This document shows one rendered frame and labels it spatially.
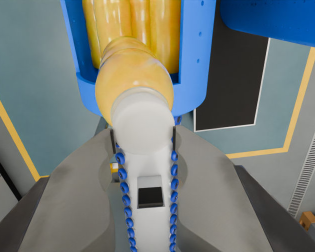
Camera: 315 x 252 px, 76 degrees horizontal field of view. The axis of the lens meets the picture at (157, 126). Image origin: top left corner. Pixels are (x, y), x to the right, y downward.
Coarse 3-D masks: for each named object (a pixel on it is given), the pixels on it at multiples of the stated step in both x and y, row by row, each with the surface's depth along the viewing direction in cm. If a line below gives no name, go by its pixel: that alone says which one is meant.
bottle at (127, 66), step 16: (112, 48) 20; (128, 48) 18; (144, 48) 20; (112, 64) 15; (128, 64) 15; (144, 64) 15; (160, 64) 16; (96, 80) 16; (112, 80) 14; (128, 80) 14; (144, 80) 14; (160, 80) 15; (96, 96) 16; (112, 96) 14; (160, 96) 14; (112, 112) 14
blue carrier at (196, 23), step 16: (64, 0) 36; (80, 0) 42; (192, 0) 29; (208, 0) 32; (64, 16) 37; (80, 16) 43; (192, 16) 30; (208, 16) 33; (80, 32) 44; (192, 32) 31; (208, 32) 35; (80, 48) 44; (192, 48) 33; (208, 48) 37; (80, 64) 44; (192, 64) 34; (208, 64) 40; (80, 80) 38; (176, 80) 53; (192, 80) 36; (176, 96) 35; (192, 96) 37; (96, 112) 38; (176, 112) 37
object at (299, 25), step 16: (224, 0) 115; (240, 0) 97; (256, 0) 84; (272, 0) 74; (288, 0) 66; (304, 0) 60; (224, 16) 120; (240, 16) 100; (256, 16) 86; (272, 16) 75; (288, 16) 67; (304, 16) 60; (256, 32) 97; (272, 32) 82; (288, 32) 71; (304, 32) 64
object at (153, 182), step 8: (144, 176) 84; (152, 176) 83; (160, 176) 83; (144, 184) 80; (152, 184) 80; (160, 184) 80; (144, 192) 74; (152, 192) 74; (160, 192) 74; (144, 200) 71; (152, 200) 71; (160, 200) 71; (136, 208) 70; (144, 208) 70; (152, 208) 71; (160, 208) 71
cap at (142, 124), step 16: (128, 96) 13; (144, 96) 12; (128, 112) 12; (144, 112) 12; (160, 112) 12; (112, 128) 12; (128, 128) 12; (144, 128) 12; (160, 128) 13; (128, 144) 13; (144, 144) 13; (160, 144) 13
